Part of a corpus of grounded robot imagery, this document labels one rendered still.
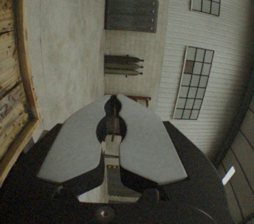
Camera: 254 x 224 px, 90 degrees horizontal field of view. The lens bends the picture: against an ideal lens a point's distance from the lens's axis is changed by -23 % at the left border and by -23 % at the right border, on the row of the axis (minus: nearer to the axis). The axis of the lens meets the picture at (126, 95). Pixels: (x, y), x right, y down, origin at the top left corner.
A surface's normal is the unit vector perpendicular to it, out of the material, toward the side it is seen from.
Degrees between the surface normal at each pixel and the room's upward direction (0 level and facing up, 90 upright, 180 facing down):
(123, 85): 90
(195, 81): 90
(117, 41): 90
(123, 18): 90
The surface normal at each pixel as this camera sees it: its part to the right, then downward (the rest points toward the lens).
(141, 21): -0.04, 0.45
